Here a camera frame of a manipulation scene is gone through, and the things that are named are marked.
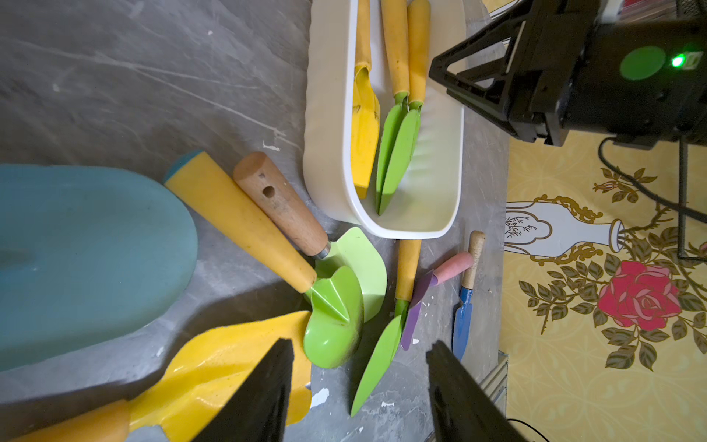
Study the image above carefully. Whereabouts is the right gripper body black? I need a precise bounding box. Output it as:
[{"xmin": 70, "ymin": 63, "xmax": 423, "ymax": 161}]
[{"xmin": 510, "ymin": 1, "xmax": 706, "ymax": 147}]

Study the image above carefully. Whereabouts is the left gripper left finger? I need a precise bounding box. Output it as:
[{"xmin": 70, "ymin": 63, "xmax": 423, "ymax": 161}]
[{"xmin": 194, "ymin": 339, "xmax": 294, "ymax": 441}]

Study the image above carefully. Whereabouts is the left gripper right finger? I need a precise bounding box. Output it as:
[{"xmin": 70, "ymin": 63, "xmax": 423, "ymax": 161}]
[{"xmin": 426, "ymin": 341, "xmax": 524, "ymax": 442}]

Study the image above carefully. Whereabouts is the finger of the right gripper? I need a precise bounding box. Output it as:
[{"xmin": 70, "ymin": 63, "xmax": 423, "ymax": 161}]
[{"xmin": 429, "ymin": 1, "xmax": 539, "ymax": 138}]

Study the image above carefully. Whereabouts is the blue small trowel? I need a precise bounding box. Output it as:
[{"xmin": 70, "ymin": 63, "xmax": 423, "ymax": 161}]
[{"xmin": 452, "ymin": 230, "xmax": 486, "ymax": 361}]

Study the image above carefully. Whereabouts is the green trowel yellow handle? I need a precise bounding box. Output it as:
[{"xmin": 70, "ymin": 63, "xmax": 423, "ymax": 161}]
[{"xmin": 376, "ymin": 0, "xmax": 410, "ymax": 215}]

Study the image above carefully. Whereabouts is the purple shovel pink handle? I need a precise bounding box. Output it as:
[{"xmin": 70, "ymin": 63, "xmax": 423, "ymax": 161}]
[{"xmin": 401, "ymin": 252, "xmax": 479, "ymax": 351}]

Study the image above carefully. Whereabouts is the yellow scoop shovel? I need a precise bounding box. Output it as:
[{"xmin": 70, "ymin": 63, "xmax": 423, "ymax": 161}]
[{"xmin": 22, "ymin": 311, "xmax": 312, "ymax": 441}]

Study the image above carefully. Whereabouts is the white storage box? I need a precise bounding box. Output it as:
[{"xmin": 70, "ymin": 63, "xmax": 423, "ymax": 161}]
[{"xmin": 303, "ymin": 1, "xmax": 464, "ymax": 239}]

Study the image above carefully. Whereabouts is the green pointed trowel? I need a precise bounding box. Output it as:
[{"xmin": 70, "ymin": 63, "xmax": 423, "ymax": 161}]
[{"xmin": 350, "ymin": 239, "xmax": 422, "ymax": 417}]

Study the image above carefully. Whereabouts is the light blue dustpan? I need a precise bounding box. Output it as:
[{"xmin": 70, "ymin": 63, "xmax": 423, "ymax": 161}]
[{"xmin": 1, "ymin": 164, "xmax": 198, "ymax": 370}]

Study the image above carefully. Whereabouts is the green wide shovel yellow handle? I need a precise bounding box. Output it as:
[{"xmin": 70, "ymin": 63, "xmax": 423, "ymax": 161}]
[{"xmin": 164, "ymin": 150, "xmax": 364, "ymax": 368}]

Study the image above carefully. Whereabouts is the light green shovel wooden handle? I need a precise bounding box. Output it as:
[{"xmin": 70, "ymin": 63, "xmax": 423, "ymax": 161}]
[{"xmin": 233, "ymin": 152, "xmax": 388, "ymax": 322}]

